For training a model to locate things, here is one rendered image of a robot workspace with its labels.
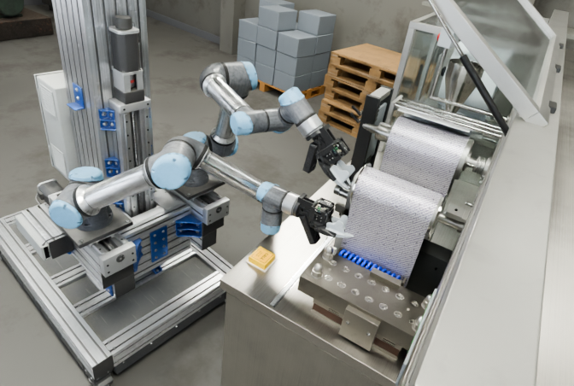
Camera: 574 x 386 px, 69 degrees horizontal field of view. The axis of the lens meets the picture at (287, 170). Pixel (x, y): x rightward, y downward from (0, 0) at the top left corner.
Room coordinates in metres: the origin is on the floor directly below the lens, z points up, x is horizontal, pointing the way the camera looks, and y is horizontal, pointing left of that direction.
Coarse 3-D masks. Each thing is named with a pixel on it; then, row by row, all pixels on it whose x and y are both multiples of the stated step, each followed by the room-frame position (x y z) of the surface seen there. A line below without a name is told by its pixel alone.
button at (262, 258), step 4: (260, 248) 1.14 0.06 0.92; (256, 252) 1.11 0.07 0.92; (260, 252) 1.12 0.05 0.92; (264, 252) 1.12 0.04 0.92; (268, 252) 1.12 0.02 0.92; (252, 256) 1.09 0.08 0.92; (256, 256) 1.09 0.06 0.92; (260, 256) 1.09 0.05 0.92; (264, 256) 1.10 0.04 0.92; (268, 256) 1.10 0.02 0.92; (272, 256) 1.10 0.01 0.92; (252, 260) 1.08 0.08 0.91; (256, 260) 1.07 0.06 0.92; (260, 260) 1.07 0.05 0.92; (264, 260) 1.08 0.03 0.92; (268, 260) 1.08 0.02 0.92; (272, 260) 1.10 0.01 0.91; (256, 264) 1.07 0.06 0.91; (260, 264) 1.06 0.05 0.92; (264, 264) 1.06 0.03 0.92; (268, 264) 1.08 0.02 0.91; (264, 268) 1.06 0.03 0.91
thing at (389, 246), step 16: (352, 208) 1.07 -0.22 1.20; (352, 224) 1.07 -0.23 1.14; (368, 224) 1.04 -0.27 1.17; (384, 224) 1.02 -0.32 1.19; (352, 240) 1.06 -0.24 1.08; (368, 240) 1.04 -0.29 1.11; (384, 240) 1.02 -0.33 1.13; (400, 240) 1.00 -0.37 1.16; (416, 240) 0.97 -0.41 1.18; (368, 256) 1.03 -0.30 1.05; (384, 256) 1.01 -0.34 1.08; (400, 256) 0.99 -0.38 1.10; (416, 256) 0.97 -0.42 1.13; (400, 272) 0.98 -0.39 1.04
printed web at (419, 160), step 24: (408, 120) 1.33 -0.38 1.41; (408, 144) 1.26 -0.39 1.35; (432, 144) 1.23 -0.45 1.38; (456, 144) 1.22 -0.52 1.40; (384, 168) 1.28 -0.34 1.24; (408, 168) 1.24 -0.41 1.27; (432, 168) 1.21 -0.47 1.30; (360, 192) 1.07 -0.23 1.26; (384, 192) 1.05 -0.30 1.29; (408, 192) 1.04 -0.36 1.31; (432, 192) 1.04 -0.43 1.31; (384, 216) 1.03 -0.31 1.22; (408, 216) 0.99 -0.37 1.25
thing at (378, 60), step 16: (352, 48) 4.69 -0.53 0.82; (368, 48) 4.79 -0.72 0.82; (336, 64) 4.40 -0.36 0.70; (352, 64) 4.54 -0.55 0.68; (368, 64) 4.18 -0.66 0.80; (384, 64) 4.21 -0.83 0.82; (336, 80) 4.47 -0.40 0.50; (352, 80) 4.34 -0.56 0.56; (368, 80) 4.17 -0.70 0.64; (384, 80) 4.05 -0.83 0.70; (336, 96) 4.47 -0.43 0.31; (352, 96) 4.25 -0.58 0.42; (320, 112) 4.47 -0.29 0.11; (336, 112) 4.41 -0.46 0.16; (352, 112) 4.21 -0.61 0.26; (336, 128) 4.31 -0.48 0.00
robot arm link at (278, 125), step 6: (270, 108) 1.28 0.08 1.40; (276, 108) 1.28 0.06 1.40; (270, 114) 1.24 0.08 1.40; (276, 114) 1.25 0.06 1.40; (270, 120) 1.23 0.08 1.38; (276, 120) 1.24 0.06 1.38; (282, 120) 1.25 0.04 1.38; (270, 126) 1.23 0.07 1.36; (276, 126) 1.24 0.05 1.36; (282, 126) 1.26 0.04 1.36; (288, 126) 1.26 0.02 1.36; (276, 132) 1.30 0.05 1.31; (282, 132) 1.30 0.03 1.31
